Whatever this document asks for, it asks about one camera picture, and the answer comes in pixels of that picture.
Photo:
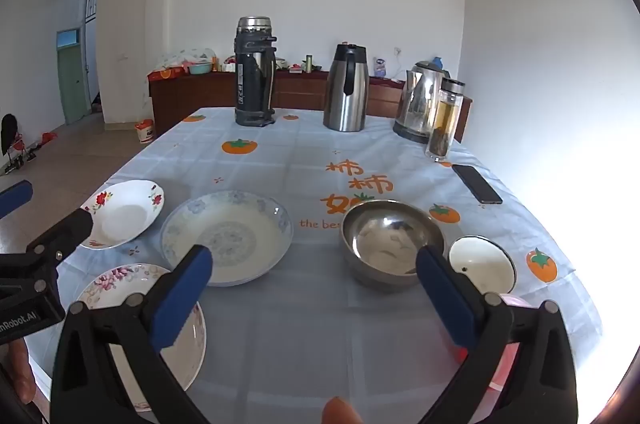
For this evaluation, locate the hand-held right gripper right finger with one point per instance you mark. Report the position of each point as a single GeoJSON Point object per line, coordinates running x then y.
{"type": "Point", "coordinates": [445, 299]}

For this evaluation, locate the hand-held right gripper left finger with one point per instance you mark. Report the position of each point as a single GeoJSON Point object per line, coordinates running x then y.
{"type": "Point", "coordinates": [182, 294]}

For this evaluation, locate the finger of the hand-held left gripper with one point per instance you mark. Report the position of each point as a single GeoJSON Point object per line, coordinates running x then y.
{"type": "Point", "coordinates": [67, 229]}
{"type": "Point", "coordinates": [15, 196]}

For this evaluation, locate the white enamel bowl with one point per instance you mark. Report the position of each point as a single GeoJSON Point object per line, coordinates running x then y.
{"type": "Point", "coordinates": [482, 261]}

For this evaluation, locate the red flower white plate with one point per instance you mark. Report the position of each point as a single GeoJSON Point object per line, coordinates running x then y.
{"type": "Point", "coordinates": [125, 214]}

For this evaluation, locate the purple flower white plate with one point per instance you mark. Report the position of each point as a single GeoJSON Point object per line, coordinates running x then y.
{"type": "Point", "coordinates": [187, 354]}

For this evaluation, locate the blue patterned white plate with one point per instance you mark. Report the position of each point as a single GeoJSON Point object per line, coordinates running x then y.
{"type": "Point", "coordinates": [240, 234]}

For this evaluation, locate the pink bowl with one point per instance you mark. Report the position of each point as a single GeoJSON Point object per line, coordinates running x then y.
{"type": "Point", "coordinates": [502, 364]}

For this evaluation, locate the stainless steel bowl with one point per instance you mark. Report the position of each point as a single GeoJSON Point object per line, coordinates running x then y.
{"type": "Point", "coordinates": [385, 234]}

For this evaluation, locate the person's left hand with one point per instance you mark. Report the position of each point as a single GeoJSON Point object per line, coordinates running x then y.
{"type": "Point", "coordinates": [17, 369]}

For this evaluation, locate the person's right hand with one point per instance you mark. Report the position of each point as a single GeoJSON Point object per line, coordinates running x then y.
{"type": "Point", "coordinates": [340, 411]}

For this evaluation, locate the black garment on chair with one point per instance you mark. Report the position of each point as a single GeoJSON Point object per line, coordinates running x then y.
{"type": "Point", "coordinates": [7, 131]}

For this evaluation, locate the red plastic bag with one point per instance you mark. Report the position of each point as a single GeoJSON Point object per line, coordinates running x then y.
{"type": "Point", "coordinates": [47, 136]}

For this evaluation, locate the black smartphone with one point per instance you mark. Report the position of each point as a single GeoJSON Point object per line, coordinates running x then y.
{"type": "Point", "coordinates": [477, 184]}

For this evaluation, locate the orange fruit print tablecloth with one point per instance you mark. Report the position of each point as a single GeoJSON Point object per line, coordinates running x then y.
{"type": "Point", "coordinates": [300, 329]}

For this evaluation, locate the white plastic bucket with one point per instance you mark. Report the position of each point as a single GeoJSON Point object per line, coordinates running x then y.
{"type": "Point", "coordinates": [145, 133]}

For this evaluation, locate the green door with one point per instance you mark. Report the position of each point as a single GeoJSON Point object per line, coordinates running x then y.
{"type": "Point", "coordinates": [71, 84]}

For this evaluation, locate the glass tea bottle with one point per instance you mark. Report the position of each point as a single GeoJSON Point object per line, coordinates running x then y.
{"type": "Point", "coordinates": [445, 119]}

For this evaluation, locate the orange cardboard box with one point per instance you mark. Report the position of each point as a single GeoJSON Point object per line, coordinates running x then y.
{"type": "Point", "coordinates": [165, 74]}

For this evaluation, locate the brown wooden sideboard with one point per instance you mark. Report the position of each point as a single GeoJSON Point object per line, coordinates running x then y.
{"type": "Point", "coordinates": [200, 94]}

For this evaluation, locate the steel electric kettle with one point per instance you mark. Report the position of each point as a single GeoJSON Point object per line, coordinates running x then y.
{"type": "Point", "coordinates": [417, 104]}

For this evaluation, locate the teal plastic basin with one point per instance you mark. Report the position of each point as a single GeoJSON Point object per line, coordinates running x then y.
{"type": "Point", "coordinates": [200, 68]}

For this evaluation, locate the clear plastic bag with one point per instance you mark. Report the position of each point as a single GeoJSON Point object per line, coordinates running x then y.
{"type": "Point", "coordinates": [185, 55]}

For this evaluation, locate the black thermos jug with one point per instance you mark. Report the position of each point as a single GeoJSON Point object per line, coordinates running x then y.
{"type": "Point", "coordinates": [252, 79]}

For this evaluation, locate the white printed packet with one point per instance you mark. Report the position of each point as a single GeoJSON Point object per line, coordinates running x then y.
{"type": "Point", "coordinates": [381, 67]}

